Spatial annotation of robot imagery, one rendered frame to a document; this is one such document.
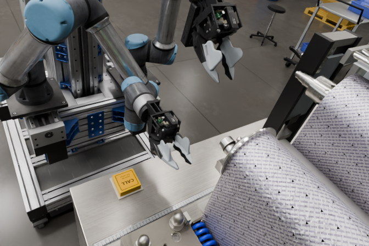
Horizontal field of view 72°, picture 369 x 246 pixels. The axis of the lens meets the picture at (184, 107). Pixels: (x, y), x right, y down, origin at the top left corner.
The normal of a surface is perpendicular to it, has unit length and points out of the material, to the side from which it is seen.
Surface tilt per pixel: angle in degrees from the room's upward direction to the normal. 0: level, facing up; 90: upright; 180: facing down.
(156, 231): 0
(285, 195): 46
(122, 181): 0
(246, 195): 90
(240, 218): 90
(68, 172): 0
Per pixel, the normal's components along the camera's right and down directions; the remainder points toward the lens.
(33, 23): -0.11, 0.54
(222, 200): -0.84, 0.22
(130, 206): 0.19, -0.75
